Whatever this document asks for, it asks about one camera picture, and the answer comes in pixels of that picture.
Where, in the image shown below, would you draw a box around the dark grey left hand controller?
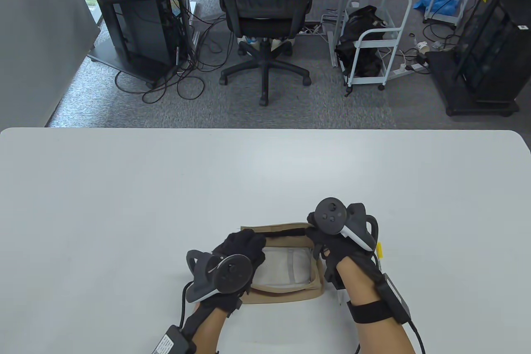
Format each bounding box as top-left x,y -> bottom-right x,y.
185,249 -> 253,304

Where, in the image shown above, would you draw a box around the person's right forearm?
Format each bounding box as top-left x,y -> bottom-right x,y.
337,256 -> 416,354

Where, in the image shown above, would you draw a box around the dark grey hand controller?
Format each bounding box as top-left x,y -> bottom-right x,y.
314,198 -> 379,252
185,249 -> 253,304

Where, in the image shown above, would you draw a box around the black computer tower cart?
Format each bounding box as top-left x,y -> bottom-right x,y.
85,0 -> 195,89

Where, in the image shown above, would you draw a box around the person's left hand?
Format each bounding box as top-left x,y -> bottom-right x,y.
195,229 -> 267,318

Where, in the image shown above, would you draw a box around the white power strip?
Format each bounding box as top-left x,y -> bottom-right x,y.
390,61 -> 430,78
301,24 -> 330,37

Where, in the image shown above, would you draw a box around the white metal trolley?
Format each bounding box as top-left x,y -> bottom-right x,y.
343,0 -> 413,97

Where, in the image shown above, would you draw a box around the black wrist strap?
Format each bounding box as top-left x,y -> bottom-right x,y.
346,300 -> 395,324

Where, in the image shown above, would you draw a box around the black floor cables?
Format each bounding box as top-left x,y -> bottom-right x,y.
114,14 -> 233,105

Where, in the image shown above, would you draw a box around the black wheeled platform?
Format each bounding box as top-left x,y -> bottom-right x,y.
427,51 -> 521,117

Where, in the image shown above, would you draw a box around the person's left forearm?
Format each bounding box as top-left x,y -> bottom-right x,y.
192,308 -> 229,354

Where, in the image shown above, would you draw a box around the black backpack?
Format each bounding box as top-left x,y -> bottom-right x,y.
334,5 -> 388,78

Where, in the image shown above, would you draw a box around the blue plastic bag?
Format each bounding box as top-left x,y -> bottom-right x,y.
413,0 -> 462,16

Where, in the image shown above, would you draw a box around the beige fabric pen pouch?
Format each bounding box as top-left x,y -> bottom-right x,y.
240,223 -> 325,305

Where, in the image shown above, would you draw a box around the black equipment case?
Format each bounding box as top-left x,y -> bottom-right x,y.
454,0 -> 531,103

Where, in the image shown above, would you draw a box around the black labelled sensor box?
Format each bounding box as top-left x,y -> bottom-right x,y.
378,273 -> 412,325
151,325 -> 196,354

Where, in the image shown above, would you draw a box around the dark grey right hand controller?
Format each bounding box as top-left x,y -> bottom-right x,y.
314,198 -> 379,252

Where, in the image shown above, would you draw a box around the person's right hand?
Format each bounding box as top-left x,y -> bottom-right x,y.
306,212 -> 379,290

